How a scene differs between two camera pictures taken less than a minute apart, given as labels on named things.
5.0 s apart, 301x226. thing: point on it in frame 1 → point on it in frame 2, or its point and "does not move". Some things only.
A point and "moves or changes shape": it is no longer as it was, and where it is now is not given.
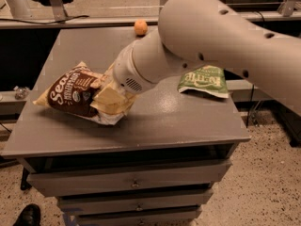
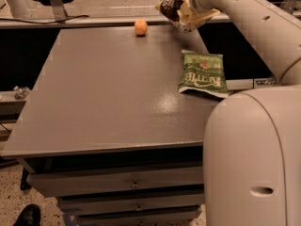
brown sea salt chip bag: [71, 92] moves or changes shape
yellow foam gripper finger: [113, 101] → [189, 16]
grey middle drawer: [147, 201] does not move
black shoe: [30, 216] does not move
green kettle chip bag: [209, 79] does not move
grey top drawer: [129, 177] does not move
